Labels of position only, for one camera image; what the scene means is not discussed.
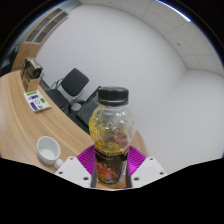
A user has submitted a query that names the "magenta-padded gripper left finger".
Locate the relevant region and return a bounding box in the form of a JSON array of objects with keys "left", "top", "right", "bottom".
[{"left": 54, "top": 144, "right": 98, "bottom": 190}]

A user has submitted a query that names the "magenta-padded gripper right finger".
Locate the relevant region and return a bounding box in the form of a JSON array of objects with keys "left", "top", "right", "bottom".
[{"left": 127, "top": 145, "right": 168, "bottom": 189}]

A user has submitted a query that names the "clear bottle with black cap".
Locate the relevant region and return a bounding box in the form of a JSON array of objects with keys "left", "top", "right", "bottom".
[{"left": 88, "top": 86, "right": 136, "bottom": 186}]

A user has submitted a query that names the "white and grey mug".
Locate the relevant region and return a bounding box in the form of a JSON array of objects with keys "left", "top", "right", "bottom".
[{"left": 35, "top": 135, "right": 64, "bottom": 168}]

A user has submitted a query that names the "grey mesh office chair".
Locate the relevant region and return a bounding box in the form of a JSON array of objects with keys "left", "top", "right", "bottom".
[{"left": 68, "top": 85, "right": 103, "bottom": 134}]

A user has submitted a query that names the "white and green leaflet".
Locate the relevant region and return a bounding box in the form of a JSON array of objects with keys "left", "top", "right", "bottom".
[{"left": 23, "top": 89, "right": 53, "bottom": 113}]

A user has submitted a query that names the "black office chair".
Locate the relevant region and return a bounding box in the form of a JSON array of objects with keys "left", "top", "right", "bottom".
[{"left": 44, "top": 67, "right": 90, "bottom": 113}]

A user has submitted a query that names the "wooden cabinet with glass doors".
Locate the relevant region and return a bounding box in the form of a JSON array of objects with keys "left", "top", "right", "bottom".
[{"left": 11, "top": 7, "right": 69, "bottom": 73}]

